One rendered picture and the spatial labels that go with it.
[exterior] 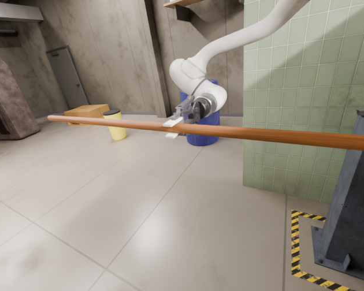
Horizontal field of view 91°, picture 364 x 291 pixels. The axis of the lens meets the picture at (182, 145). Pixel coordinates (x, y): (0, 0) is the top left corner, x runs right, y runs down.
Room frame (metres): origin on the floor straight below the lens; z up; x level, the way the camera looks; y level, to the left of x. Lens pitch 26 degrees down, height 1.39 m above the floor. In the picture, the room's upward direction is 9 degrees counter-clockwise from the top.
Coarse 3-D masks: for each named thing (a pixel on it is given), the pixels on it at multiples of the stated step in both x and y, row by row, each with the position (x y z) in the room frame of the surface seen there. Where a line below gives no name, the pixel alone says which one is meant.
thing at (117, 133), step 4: (108, 112) 3.67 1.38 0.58; (112, 112) 3.62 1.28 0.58; (116, 112) 3.57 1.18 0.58; (120, 112) 3.70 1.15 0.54; (104, 116) 3.57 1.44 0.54; (108, 116) 3.51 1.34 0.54; (112, 116) 3.52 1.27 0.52; (116, 116) 3.55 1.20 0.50; (120, 116) 3.64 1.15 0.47; (112, 128) 3.53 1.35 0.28; (116, 128) 3.53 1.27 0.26; (120, 128) 3.57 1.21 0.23; (124, 128) 3.68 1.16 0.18; (112, 132) 3.54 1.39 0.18; (116, 132) 3.53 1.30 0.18; (120, 132) 3.56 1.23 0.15; (124, 132) 3.64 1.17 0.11; (112, 136) 3.59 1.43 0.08; (116, 136) 3.53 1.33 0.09; (120, 136) 3.55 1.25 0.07; (124, 136) 3.61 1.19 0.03
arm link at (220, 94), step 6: (204, 84) 0.78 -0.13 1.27; (210, 84) 0.78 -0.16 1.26; (198, 90) 0.77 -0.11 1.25; (204, 90) 0.76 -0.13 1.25; (210, 90) 0.75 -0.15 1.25; (216, 90) 0.76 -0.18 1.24; (222, 90) 0.79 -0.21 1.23; (216, 96) 0.73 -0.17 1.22; (222, 96) 0.76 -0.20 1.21; (222, 102) 0.75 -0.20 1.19; (216, 108) 0.72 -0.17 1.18
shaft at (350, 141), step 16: (144, 128) 0.57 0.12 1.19; (160, 128) 0.53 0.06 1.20; (176, 128) 0.50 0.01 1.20; (192, 128) 0.47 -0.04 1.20; (208, 128) 0.45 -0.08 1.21; (224, 128) 0.42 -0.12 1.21; (240, 128) 0.40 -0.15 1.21; (256, 128) 0.39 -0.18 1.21; (304, 144) 0.32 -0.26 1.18; (320, 144) 0.31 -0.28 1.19; (336, 144) 0.29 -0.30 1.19; (352, 144) 0.28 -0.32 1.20
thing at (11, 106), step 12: (0, 60) 5.18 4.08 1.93; (0, 72) 4.99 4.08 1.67; (0, 84) 4.86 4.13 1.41; (12, 84) 5.11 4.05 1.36; (0, 96) 4.74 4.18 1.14; (12, 96) 4.98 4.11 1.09; (0, 108) 4.68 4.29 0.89; (12, 108) 4.85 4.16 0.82; (24, 108) 5.11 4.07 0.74; (0, 120) 4.75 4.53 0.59; (12, 120) 4.72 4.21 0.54; (24, 120) 4.97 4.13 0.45; (0, 132) 4.84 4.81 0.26; (12, 132) 4.71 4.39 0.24; (24, 132) 4.83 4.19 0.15; (36, 132) 5.13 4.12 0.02
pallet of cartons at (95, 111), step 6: (78, 108) 5.68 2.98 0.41; (84, 108) 5.55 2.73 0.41; (90, 108) 5.35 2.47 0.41; (96, 108) 5.20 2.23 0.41; (102, 108) 5.35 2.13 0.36; (108, 108) 5.53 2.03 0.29; (66, 114) 5.36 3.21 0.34; (72, 114) 5.23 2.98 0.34; (78, 114) 5.14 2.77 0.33; (84, 114) 5.02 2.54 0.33; (90, 114) 4.94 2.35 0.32; (96, 114) 5.12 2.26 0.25; (102, 114) 5.28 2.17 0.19
